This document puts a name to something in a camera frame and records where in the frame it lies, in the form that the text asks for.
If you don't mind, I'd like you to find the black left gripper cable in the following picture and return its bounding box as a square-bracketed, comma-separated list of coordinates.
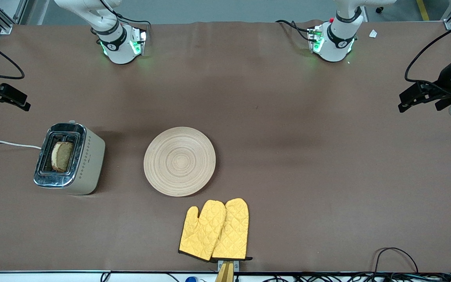
[404, 16, 451, 86]

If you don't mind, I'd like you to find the tangled black cable bundle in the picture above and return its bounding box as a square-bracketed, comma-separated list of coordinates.
[263, 272, 451, 282]

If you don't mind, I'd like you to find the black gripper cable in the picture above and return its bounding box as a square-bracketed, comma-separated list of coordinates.
[404, 16, 451, 86]
[0, 33, 25, 80]

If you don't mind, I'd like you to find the round wooden plate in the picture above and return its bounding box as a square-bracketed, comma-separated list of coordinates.
[144, 127, 216, 197]

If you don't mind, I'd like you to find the small metal bracket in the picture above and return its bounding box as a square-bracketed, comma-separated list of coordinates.
[217, 259, 240, 273]

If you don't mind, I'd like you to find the cream and chrome toaster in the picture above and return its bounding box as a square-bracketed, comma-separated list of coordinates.
[33, 120, 106, 195]

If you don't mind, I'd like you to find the black arm base cable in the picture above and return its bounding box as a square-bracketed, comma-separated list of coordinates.
[276, 20, 313, 42]
[99, 0, 152, 30]

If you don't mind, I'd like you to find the brown table cover sheet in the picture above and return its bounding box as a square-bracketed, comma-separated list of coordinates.
[0, 20, 451, 273]

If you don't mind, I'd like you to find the looped black cable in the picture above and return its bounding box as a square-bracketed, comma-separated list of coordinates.
[374, 247, 420, 275]

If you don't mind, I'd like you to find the yellow quilted oven mitt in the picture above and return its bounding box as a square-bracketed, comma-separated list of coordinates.
[179, 200, 226, 262]
[211, 198, 253, 261]

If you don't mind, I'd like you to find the brown bread toast slice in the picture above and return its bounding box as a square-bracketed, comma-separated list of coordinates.
[51, 142, 74, 173]

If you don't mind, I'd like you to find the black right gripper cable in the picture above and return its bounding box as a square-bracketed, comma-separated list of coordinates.
[0, 33, 25, 80]

